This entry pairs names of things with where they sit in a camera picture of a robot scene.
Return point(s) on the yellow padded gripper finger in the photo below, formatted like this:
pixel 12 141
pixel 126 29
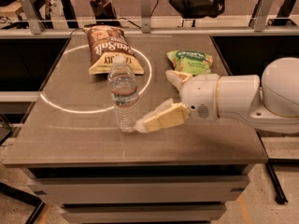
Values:
pixel 166 115
pixel 178 79

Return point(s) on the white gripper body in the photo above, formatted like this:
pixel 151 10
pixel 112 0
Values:
pixel 200 94

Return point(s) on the clear plastic water bottle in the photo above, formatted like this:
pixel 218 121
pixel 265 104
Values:
pixel 124 94

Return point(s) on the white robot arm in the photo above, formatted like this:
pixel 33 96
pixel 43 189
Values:
pixel 268 102

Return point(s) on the green snack bag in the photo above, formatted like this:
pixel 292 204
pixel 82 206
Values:
pixel 192 62

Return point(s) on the brown sea salt chip bag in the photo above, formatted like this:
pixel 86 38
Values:
pixel 106 42

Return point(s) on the dark device behind glass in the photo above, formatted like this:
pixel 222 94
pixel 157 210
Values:
pixel 103 12

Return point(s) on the grey table drawer cabinet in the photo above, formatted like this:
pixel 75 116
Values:
pixel 140 194

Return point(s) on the middle metal rail bracket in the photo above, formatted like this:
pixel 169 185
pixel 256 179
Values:
pixel 145 16

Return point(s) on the metal rail bracket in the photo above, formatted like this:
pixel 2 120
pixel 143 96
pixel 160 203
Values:
pixel 145 16
pixel 260 19
pixel 29 10

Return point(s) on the right metal rail bracket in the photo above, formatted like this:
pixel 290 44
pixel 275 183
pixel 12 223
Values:
pixel 260 19

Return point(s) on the left metal rail bracket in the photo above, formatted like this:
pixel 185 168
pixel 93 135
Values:
pixel 29 10

